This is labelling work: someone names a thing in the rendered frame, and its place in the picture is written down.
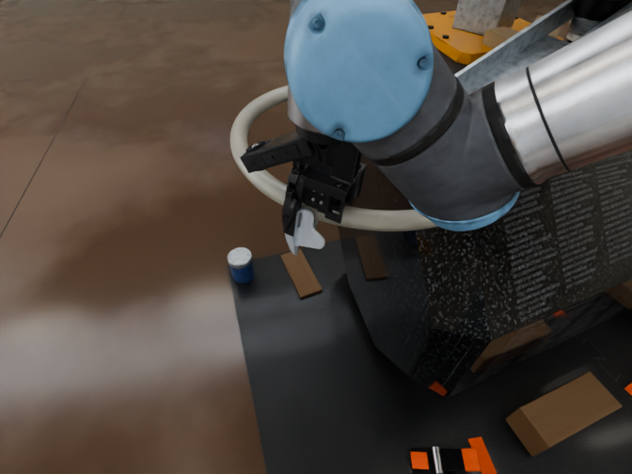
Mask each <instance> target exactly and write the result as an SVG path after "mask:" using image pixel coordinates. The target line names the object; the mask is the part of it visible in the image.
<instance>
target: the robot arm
mask: <svg viewBox="0 0 632 474"><path fill-rule="evenodd" d="M284 65H285V72H286V76H287V80H288V117H289V119H290V120H291V121H292V122H293V123H294V124H295V131H294V132H291V133H288V134H284V135H281V136H278V137H275V138H272V139H269V140H266V141H264V140H262V141H259V142H257V143H254V144H252V145H251V146H250V147H248V148H247V149H246V152H245V153H244V154H243V155H242V156H241V157H240V159H241V161H242V162H243V164H244V166H245V168H246V170H247V172H248V173H251V172H255V171H262V170H264V169H267V168H269V167H272V166H278V165H282V164H285V163H289V162H292V164H293V168H292V170H291V172H290V174H289V177H288V181H287V187H286V195H285V200H284V204H283V209H282V225H283V232H284V233H285V237H286V240H287V243H288V245H289V248H290V250H291V252H292V253H293V254H294V255H297V254H298V248H299V246H300V245H301V246H305V247H311V248H316V249H321V248H323V247H324V243H325V240H324V237H323V236H322V235H321V234H320V233H319V232H318V231H317V230H316V228H317V225H318V221H319V220H316V219H315V217H314V213H313V212H312V210H310V209H309V208H302V202H303V203H305V205H307V206H309V207H311V208H314V209H316V210H317V211H318V212H320V213H324V218H327V219H329V220H332V221H335V222H337V223H341V219H342V214H343V209H344V208H345V206H347V205H350V206H352V205H353V203H354V202H355V200H356V196H359V197H360V194H361V190H362V185H363V181H364V177H365V172H366V167H367V165H366V164H363V163H360V160H361V155H362V154H363V155H364V156H365V157H366V158H368V159H369V160H370V161H371V162H372V163H373V164H374V165H375V166H376V167H377V168H378V169H379V170H380V171H381V172H382V173H383V174H384V175H385V176H386V177H387V178H388V179H389V180H390V181H391V182H392V183H393V184H394V185H395V186H396V187H397V188H398V189H399V190H400V191H401V192H402V193H403V195H404V196H405V197H406V198H407V199H408V200H409V202H410V204H411V205H412V207H413V208H414V209H415V210H416V211H417V212H418V213H420V214H421V215H423V216H425V217H427V218H428V219H429V220H430V221H431V222H433V223H434V224H435V225H437V226H439V227H440V228H442V229H448V230H454V231H467V230H474V229H479V228H482V227H485V226H487V225H490V224H491V223H493V222H495V221H496V220H498V219H499V218H501V216H503V215H504V214H505V213H507V212H508V211H509V210H510V209H511V208H512V207H513V205H514V204H515V202H516V200H517V198H518V196H519V194H520V191H523V190H526V189H527V188H530V187H532V186H535V185H538V184H542V183H544V182H545V181H546V180H548V179H549V178H552V177H555V176H557V175H560V174H562V173H565V172H568V171H571V170H574V169H577V168H580V167H583V166H586V165H589V164H592V163H595V162H598V161H601V160H604V159H607V158H609V157H612V156H614V155H617V154H620V153H623V152H626V151H629V150H632V10H631V11H629V12H627V13H626V14H625V15H623V16H621V17H619V18H617V19H615V20H613V21H612V22H610V23H608V24H605V25H603V26H602V27H600V28H598V29H596V30H594V31H593V32H591V33H590V34H588V35H586V36H584V37H582V38H580V39H578V40H576V41H574V42H572V43H570V44H568V45H566V46H565V47H563V48H561V49H559V50H558V51H556V52H554V53H553V54H551V55H548V56H546V57H544V58H543V59H541V60H539V61H537V62H535V63H533V64H531V65H530V66H528V67H526V68H525V69H523V70H521V71H519V72H517V73H515V74H513V75H511V76H506V77H501V78H498V79H497V80H496V81H494V82H492V83H490V84H488V85H486V86H484V87H481V88H479V89H478V90H476V91H474V92H472V93H470V94H469V95H468V94H467V93H466V91H465V89H464V88H463V86H462V85H461V83H460V81H459V80H458V78H457V77H456V76H455V75H454V74H453V73H452V72H451V70H450V68H449V66H448V65H447V63H446V62H445V60H444V59H443V57H442V56H441V54H440V53H439V52H438V50H437V49H436V47H435V45H434V44H433V42H432V39H431V35H430V31H429V28H428V25H427V24H426V22H425V19H424V17H423V15H422V14H421V12H420V10H419V8H418V6H417V5H416V4H415V3H414V1H413V0H291V5H290V17H289V26H288V29H287V33H286V38H285V43H284ZM361 174H362V175H361ZM360 176H361V180H360ZM359 181H360V184H359ZM358 186H359V188H358ZM336 212H339V213H340V214H336Z"/></svg>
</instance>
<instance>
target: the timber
mask: <svg viewBox="0 0 632 474"><path fill-rule="evenodd" d="M621 407H622V405H621V404H620V403H619V402H618V401H617V400H616V399H615V398H614V397H613V396H612V395H611V394H610V392H609V391H608V390H607V389H606V388H605V387H604V386H603V385H602V384H601V383H600V382H599V381H598V380H597V379H596V377H595V376H594V375H593V374H592V373H591V372H590V371H589V372H587V373H585V374H583V375H581V376H579V377H578V378H576V379H574V380H572V381H570V382H568V383H566V384H564V385H562V386H560V387H557V388H556V389H554V390H552V391H550V392H548V393H546V394H545V395H543V396H541V397H539V398H537V399H535V400H533V401H531V402H529V403H526V404H524V405H523V406H521V407H519V408H518V409H517V410H515V411H514V412H513V413H512V414H511V415H510V416H509V417H507V418H506V421H507V422H508V423H509V425H510V426H511V428H512V429H513V431H514V432H515V434H516V435H517V436H518V438H519V439H520V441H521V442H522V443H523V445H524V446H525V448H526V449H527V450H528V452H529V454H530V455H531V456H535V455H537V454H538V453H540V452H542V451H544V450H547V449H549V448H551V447H553V446H554V445H556V444H558V443H560V442H561V441H562V440H564V439H566V438H568V437H569V436H571V435H574V434H575V433H577V432H579V431H581V430H582V429H584V428H586V427H588V426H589V425H591V424H593V423H595V422H597V421H598V420H599V419H602V418H603V417H605V416H607V415H609V414H610V413H612V412H614V411H616V410H617V409H619V408H621Z"/></svg>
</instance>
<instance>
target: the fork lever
mask: <svg viewBox="0 0 632 474"><path fill-rule="evenodd" d="M577 1H578V0H567V1H566V2H564V3H562V4H561V5H559V6H558V7H556V8H554V9H553V10H551V11H550V12H548V13H547V14H546V15H545V16H543V17H542V18H540V19H539V20H537V21H535V22H534V23H532V24H530V25H529V26H527V27H526V28H524V29H523V30H521V31H520V32H518V33H517V34H515V35H514V36H512V37H511V38H509V39H507V40H505V41H504V42H502V43H501V44H500V45H499V46H497V47H496V48H494V49H493V50H491V51H490V52H488V53H487V54H485V55H483V56H482V57H480V58H479V59H477V60H475V61H474V62H472V63H471V64H469V65H468V66H466V67H465V68H463V69H462V70H460V71H458V72H457V73H455V74H454V75H455V76H456V77H457V78H458V80H459V81H460V83H461V85H462V86H463V88H464V89H465V91H466V93H467V94H468V95H469V94H470V93H472V92H474V91H476V90H478V89H479V88H481V87H484V86H486V85H488V84H490V83H492V82H494V81H496V80H497V79H498V78H501V77H506V76H511V75H513V74H515V73H517V72H519V71H521V70H523V69H525V68H526V67H528V66H530V65H531V64H533V63H535V62H537V61H539V60H541V59H543V58H544V57H546V56H548V55H551V54H553V53H554V52H556V51H558V50H559V49H561V48H563V47H565V46H566V45H568V44H570V42H567V41H564V40H561V39H556V38H553V37H550V36H548V34H549V33H551V32H552V31H554V30H555V29H557V28H558V27H560V26H561V25H563V24H565V23H566V22H568V21H569V20H571V19H572V18H573V17H574V15H575V13H574V8H575V6H576V4H577ZM631 10H632V2H631V3H629V4H628V5H626V6H625V7H623V8H621V9H620V10H618V11H617V12H615V13H614V14H613V15H611V16H610V17H608V18H607V19H605V21H603V22H602V23H600V24H598V25H597V26H595V27H594V28H592V29H591V30H590V31H588V32H587V33H585V34H584V35H582V36H581V37H579V38H578V39H580V38H582V37H584V36H586V35H588V34H590V33H591V32H593V31H594V30H596V29H598V28H600V27H602V26H603V25H605V24H608V23H610V22H612V21H613V20H615V19H617V18H619V17H621V16H623V15H625V14H626V13H627V12H629V11H631ZM578 39H576V40H578ZM576 40H574V41H576ZM574 41H573V42H574Z"/></svg>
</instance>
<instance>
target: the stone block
mask: <svg viewBox="0 0 632 474"><path fill-rule="evenodd" d="M360 163H363V164H366V165H367V167H366V172H365V177H364V181H363V185H362V190H361V194H360V197H359V196H356V200H355V202H354V203H353V205H352V206H351V207H357V208H363V209H371V210H385V211H403V210H415V209H414V208H413V207H412V205H411V204H410V202H409V200H408V199H407V198H406V197H405V196H404V195H403V193H402V192H401V191H400V190H399V189H398V188H397V187H396V186H395V185H394V184H393V183H392V182H391V181H390V180H389V179H388V178H387V177H386V176H385V175H384V174H383V173H382V172H381V171H380V170H379V169H378V168H377V167H376V166H375V165H374V164H373V163H372V162H371V161H370V160H369V159H368V158H366V157H365V156H364V155H363V154H362V155H361V160H360ZM338 229H339V234H340V243H341V248H342V253H343V258H344V262H345V268H346V273H347V277H348V282H349V286H350V288H351V290H352V293H353V295H354V298H355V300H356V303H357V305H358V308H359V310H360V312H361V315H362V317H363V319H364V322H365V324H366V326H367V328H368V330H369V333H370V335H371V339H372V341H373V344H374V346H375V347H376V348H377V349H379V350H380V351H381V352H382V353H383V354H384V355H385V356H386V357H388V358H389V359H390V360H391V361H392V362H393V363H394V364H395V365H396V366H398V367H399V368H400V369H401V370H402V371H403V372H404V373H405V374H407V375H408V376H409V377H410V378H412V379H414V380H416V381H417V382H419V383H421V384H423V385H424V386H426V387H428V388H430V389H432V390H433V391H435V392H437V393H439V394H440V395H442V396H444V397H446V398H449V397H451V396H453V395H455V394H457V393H459V392H461V391H463V390H465V389H467V388H469V387H472V386H474V385H476V384H479V383H480V382H482V381H484V380H486V379H488V378H490V377H492V376H494V375H496V374H498V373H500V372H502V371H505V370H507V369H509V368H510V367H512V366H515V365H517V364H519V363H521V362H523V361H525V360H527V359H529V358H531V357H533V356H536V355H538V354H540V353H541V352H543V351H545V350H547V349H549V348H551V347H554V346H556V345H558V344H560V343H562V342H564V341H566V340H569V339H570V338H572V337H574V336H576V335H578V334H580V333H582V332H584V331H586V330H588V329H591V328H593V327H595V326H597V325H599V324H601V323H603V322H605V321H607V320H609V319H611V318H613V317H615V316H617V315H619V314H621V313H623V312H625V311H628V310H630V309H632V150H629V151H626V152H623V153H620V154H617V155H614V156H612V157H609V158H607V159H604V160H601V161H598V162H595V163H592V164H589V165H586V166H583V167H580V168H577V169H574V170H571V171H568V172H565V173H562V174H560V175H557V176H555V177H552V178H549V179H548V180H546V181H545V182H544V183H542V184H538V185H535V186H532V187H530V188H527V189H526V190H523V191H520V194H519V196H518V198H517V200H516V202H515V204H514V205H513V207H512V208H511V209H510V210H509V211H508V212H507V213H505V214H504V215H503V216H501V217H500V218H499V219H498V220H496V221H495V222H493V223H491V224H490V225H487V226H485V227H482V228H479V229H474V230H467V231H454V230H448V229H442V228H440V227H435V228H430V229H420V230H410V231H373V230H364V229H351V228H346V227H342V226H338Z"/></svg>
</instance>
